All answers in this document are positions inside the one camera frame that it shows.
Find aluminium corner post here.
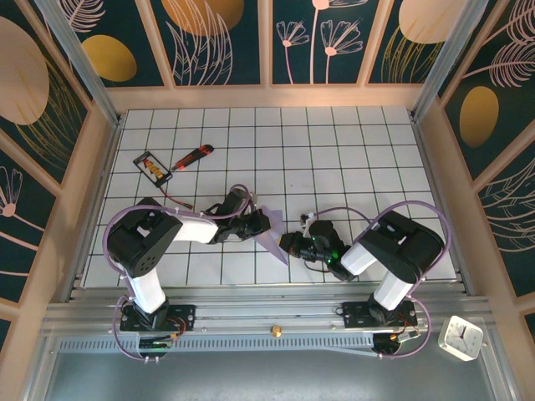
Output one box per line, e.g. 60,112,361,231
411,0,488,122
33,0,125,126

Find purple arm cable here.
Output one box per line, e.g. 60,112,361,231
102,183,257,363
313,200,455,361

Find black battery pack, red lead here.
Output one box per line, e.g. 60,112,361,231
132,150,194,209

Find small controller board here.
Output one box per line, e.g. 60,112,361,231
137,333,176,351

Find wall panel, large cream circle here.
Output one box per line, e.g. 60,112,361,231
0,0,93,197

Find wall panel, pink leaf outlines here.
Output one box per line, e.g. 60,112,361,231
474,150,535,300

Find aluminium frame beam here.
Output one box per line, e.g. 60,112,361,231
41,287,502,336

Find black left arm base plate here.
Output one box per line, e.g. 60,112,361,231
120,304,196,332

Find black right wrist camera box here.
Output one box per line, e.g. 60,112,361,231
299,212,343,248

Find wall panel, gold oval, branch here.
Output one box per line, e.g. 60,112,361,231
436,0,535,183

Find wall panel, single pink flower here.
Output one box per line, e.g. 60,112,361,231
0,129,64,308

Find wall panel, cream circle, gold lines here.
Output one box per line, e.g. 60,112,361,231
366,0,461,87

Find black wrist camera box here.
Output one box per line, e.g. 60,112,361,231
220,185,257,217
299,212,343,248

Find red and black utility knife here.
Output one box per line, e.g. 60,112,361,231
170,144,215,172

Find wall panel, feather, gold oval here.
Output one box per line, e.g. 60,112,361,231
62,0,176,89

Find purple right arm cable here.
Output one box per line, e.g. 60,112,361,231
313,200,455,361

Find wall panel, gold circle, leaves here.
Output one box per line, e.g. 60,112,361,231
149,0,268,89

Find grey slotted cable duct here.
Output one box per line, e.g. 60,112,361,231
56,336,377,353

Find aluminium side rail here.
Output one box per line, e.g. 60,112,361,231
412,119,476,297
62,120,123,302

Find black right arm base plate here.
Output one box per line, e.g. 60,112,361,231
342,301,418,329

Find white square clock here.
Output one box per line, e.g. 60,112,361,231
436,315,485,363

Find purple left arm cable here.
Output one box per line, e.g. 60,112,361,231
102,183,257,363

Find wall panel, pink flowers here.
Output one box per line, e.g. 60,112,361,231
269,0,380,88

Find lilac paper sheet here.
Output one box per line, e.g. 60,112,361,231
254,206,289,267

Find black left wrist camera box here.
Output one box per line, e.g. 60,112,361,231
220,185,257,217

